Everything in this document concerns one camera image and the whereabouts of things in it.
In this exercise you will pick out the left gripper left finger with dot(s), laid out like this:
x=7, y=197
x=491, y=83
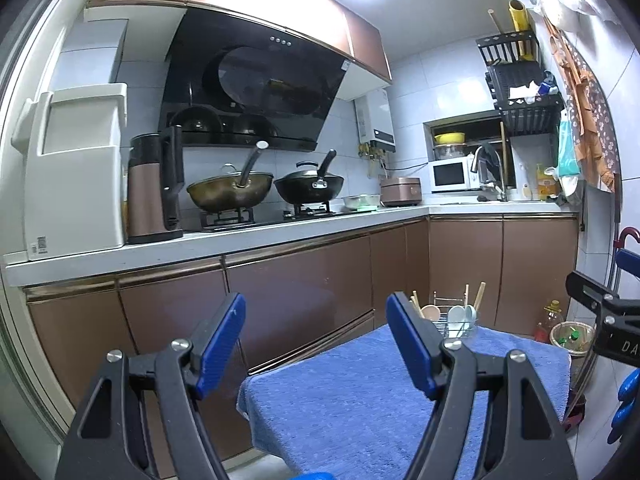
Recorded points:
x=109, y=437

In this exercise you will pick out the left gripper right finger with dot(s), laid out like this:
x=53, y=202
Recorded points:
x=523, y=437

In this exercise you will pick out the light blue ceramic spoon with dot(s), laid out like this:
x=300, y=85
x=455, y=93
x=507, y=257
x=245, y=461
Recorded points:
x=470, y=316

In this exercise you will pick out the white ceramic spoon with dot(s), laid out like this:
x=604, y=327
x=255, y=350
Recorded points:
x=455, y=320

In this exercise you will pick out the pink ceramic spoon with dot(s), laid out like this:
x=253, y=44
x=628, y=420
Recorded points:
x=431, y=312

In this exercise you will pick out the long diagonal wooden chopstick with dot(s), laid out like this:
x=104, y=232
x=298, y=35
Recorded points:
x=416, y=303

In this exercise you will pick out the right blue gloved hand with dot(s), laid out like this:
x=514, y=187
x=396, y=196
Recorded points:
x=627, y=395

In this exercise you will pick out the beige waste bin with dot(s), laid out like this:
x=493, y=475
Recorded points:
x=574, y=337

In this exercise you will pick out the cooking oil bottle on floor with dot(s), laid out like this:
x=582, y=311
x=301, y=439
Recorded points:
x=551, y=315

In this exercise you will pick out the clear utensil holder jar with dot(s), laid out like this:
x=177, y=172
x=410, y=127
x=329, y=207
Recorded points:
x=444, y=303

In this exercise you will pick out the yellow bottle by sink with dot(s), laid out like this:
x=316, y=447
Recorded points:
x=547, y=185

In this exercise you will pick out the blue fluffy towel mat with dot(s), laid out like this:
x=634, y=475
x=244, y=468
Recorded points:
x=351, y=411

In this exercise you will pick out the chrome sink faucet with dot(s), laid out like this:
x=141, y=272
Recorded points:
x=488, y=166

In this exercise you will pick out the orange patterned hanging apron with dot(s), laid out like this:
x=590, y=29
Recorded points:
x=590, y=146

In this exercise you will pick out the white microwave oven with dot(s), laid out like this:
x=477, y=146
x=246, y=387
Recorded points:
x=453, y=175

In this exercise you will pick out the yellow lidded glass jar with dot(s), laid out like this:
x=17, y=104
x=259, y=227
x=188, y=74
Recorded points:
x=449, y=145

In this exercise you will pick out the pink rice cooker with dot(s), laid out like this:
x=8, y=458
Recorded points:
x=401, y=191

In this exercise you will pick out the brass coloured wok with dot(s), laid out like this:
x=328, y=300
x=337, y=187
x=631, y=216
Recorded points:
x=237, y=189

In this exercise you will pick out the brown electric kettle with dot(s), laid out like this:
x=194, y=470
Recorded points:
x=155, y=179

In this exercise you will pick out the white rice storage box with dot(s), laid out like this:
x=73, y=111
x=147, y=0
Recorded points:
x=70, y=139

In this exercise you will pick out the white water heater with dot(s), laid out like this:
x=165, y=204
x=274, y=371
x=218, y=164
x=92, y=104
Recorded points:
x=374, y=121

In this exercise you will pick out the black wok with lid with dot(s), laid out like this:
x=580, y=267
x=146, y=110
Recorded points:
x=311, y=183

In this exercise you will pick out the black range hood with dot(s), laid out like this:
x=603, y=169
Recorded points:
x=232, y=82

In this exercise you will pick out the black wall dish rack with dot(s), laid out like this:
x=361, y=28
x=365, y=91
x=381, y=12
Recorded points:
x=525, y=94

